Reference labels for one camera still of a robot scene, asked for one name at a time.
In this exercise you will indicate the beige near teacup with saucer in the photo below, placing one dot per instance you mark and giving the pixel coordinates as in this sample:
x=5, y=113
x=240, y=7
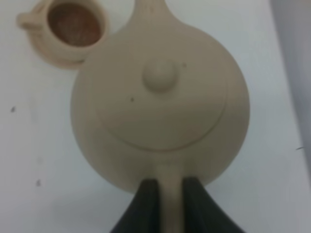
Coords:
x=65, y=32

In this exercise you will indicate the beige teapot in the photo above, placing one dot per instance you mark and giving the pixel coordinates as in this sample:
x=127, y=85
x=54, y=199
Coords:
x=160, y=99

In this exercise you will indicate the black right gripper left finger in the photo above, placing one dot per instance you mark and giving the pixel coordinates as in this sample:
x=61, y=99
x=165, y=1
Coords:
x=143, y=213

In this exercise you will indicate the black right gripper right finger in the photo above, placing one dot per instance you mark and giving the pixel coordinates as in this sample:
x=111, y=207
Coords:
x=202, y=214

